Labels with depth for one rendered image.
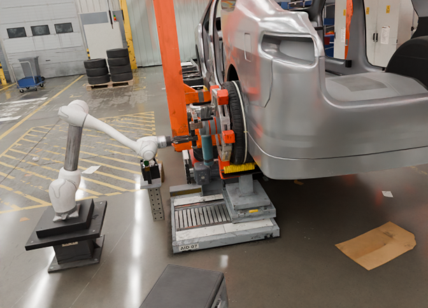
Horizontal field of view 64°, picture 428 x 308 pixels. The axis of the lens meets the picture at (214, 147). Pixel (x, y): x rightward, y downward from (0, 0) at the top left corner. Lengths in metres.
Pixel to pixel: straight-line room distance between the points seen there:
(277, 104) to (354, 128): 0.39
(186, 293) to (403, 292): 1.32
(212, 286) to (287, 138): 0.86
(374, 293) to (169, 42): 2.35
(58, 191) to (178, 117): 1.17
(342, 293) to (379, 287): 0.23
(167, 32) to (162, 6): 0.21
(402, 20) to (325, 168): 5.31
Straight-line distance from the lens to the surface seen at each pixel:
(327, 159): 1.89
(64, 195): 2.72
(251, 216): 2.83
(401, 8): 6.99
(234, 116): 2.42
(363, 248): 2.77
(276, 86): 1.75
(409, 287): 2.55
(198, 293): 1.90
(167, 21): 3.02
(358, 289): 2.45
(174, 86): 3.06
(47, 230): 2.77
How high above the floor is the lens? 1.63
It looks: 20 degrees down
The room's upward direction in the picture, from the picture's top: 6 degrees counter-clockwise
